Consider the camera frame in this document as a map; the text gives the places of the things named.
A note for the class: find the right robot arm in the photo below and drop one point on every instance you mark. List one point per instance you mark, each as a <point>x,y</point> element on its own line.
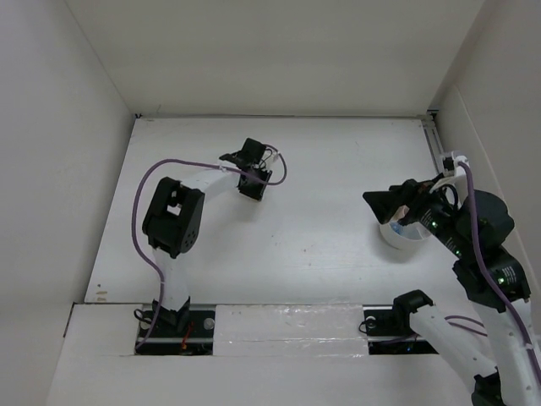
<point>473,230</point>

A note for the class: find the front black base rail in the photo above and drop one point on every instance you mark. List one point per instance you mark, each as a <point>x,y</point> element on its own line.
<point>197,340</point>

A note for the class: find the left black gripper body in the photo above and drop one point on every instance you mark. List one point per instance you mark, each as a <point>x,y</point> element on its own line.
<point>253,189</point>

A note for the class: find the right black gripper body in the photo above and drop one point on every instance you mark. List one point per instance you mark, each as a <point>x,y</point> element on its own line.
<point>427,205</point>

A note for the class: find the white round divided container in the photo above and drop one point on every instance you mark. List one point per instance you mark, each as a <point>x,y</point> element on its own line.
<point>414,237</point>

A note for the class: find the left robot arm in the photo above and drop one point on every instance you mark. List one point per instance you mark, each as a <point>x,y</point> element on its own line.
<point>172,222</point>

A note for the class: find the orange pink highlighter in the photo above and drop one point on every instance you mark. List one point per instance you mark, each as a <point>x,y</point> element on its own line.
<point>401,213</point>

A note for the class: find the metal rail right side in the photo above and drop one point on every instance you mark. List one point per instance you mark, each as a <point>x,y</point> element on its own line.
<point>432,134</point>

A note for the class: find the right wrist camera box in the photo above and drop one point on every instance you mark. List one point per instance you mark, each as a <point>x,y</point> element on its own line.
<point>450,165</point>

